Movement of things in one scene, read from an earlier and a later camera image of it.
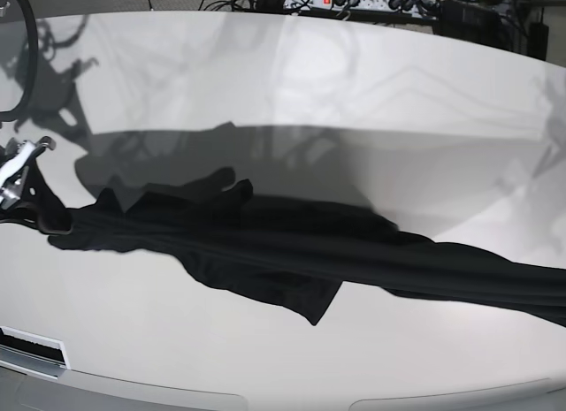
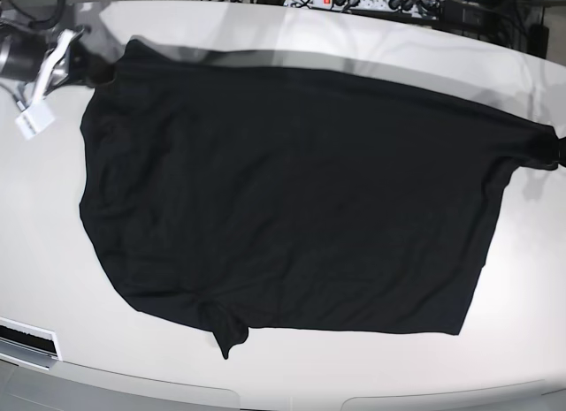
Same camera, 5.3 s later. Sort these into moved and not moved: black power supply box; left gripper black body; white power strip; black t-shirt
Moved: left gripper black body; black t-shirt
Not moved: white power strip; black power supply box
